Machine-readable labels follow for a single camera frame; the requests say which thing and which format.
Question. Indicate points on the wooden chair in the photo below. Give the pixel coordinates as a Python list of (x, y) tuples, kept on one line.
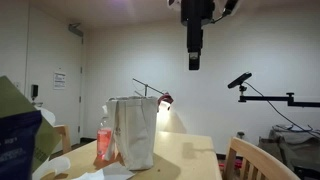
[(257, 164), (63, 131)]

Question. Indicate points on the black door lock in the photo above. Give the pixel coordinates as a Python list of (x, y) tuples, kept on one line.
[(34, 91)]

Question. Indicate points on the black camera on boom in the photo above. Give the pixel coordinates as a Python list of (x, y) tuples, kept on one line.
[(239, 80)]

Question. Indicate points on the white door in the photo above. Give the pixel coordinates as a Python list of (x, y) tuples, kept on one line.
[(54, 63)]

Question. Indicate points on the wooden chair right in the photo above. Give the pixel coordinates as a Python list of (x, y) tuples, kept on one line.
[(257, 164)]

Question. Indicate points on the metal camera stand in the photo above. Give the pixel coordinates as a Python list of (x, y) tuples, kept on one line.
[(146, 88)]

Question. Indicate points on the white paper notice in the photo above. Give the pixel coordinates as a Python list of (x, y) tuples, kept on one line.
[(59, 81)]

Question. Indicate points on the grey cluttered couch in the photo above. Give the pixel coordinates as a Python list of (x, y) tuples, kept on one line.
[(297, 148)]

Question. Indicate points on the pink liquid soap bottle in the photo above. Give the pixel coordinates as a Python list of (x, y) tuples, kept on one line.
[(103, 137)]

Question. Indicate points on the white canvas tote bag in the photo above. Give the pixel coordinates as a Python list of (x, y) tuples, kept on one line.
[(133, 132)]

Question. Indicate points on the white paper on table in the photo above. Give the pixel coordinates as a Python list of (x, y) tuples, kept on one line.
[(114, 171)]

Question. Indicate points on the dark blue chip bag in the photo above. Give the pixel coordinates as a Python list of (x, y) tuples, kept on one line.
[(17, 143)]

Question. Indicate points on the wooden chair left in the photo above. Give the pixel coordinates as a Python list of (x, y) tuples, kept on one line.
[(63, 131)]

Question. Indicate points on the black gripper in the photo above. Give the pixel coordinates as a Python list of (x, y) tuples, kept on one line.
[(194, 15)]

